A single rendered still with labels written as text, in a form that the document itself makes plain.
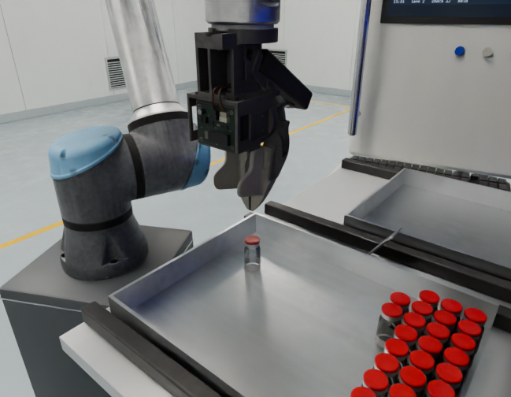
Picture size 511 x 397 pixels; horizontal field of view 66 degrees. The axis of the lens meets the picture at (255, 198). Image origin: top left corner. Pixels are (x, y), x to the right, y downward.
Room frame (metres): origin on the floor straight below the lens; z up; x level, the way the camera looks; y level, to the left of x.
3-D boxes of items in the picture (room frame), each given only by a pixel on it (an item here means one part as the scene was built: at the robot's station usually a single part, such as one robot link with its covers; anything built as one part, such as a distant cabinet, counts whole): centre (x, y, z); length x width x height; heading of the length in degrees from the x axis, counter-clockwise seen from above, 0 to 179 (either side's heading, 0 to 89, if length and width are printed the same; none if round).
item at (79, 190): (0.62, 0.27, 0.96); 0.13 x 0.12 x 0.14; 121
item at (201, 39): (0.43, 0.02, 1.13); 0.09 x 0.08 x 0.12; 141
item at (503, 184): (0.93, -0.42, 0.82); 0.40 x 0.14 x 0.02; 62
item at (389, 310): (0.31, -0.14, 0.90); 0.02 x 0.02 x 0.05
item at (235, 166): (0.44, 0.03, 1.02); 0.06 x 0.03 x 0.09; 141
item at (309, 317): (0.34, -0.05, 0.90); 0.34 x 0.26 x 0.04; 51
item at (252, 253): (0.45, 0.00, 0.90); 0.02 x 0.02 x 0.04
